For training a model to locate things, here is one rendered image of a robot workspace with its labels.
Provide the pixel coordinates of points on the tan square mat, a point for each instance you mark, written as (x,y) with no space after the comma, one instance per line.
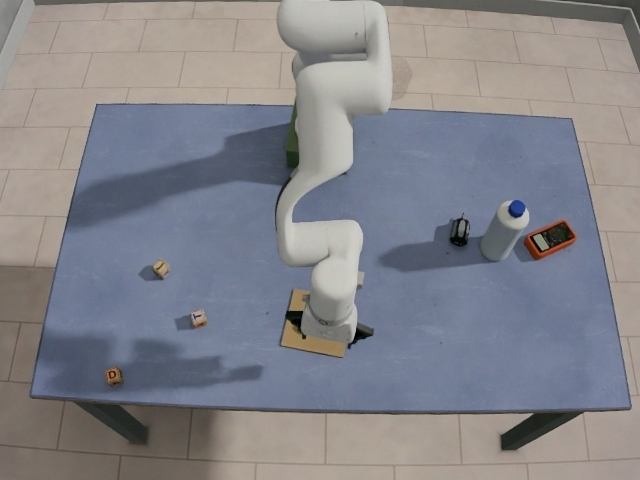
(292,338)

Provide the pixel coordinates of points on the white plastic bottle with blue cap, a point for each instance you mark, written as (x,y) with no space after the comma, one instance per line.
(504,230)

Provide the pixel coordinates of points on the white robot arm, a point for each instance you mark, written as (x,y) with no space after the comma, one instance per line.
(348,43)

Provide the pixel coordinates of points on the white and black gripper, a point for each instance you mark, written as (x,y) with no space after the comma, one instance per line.
(344,334)

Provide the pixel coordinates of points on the orange digital multimeter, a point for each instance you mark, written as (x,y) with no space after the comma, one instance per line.
(550,239)

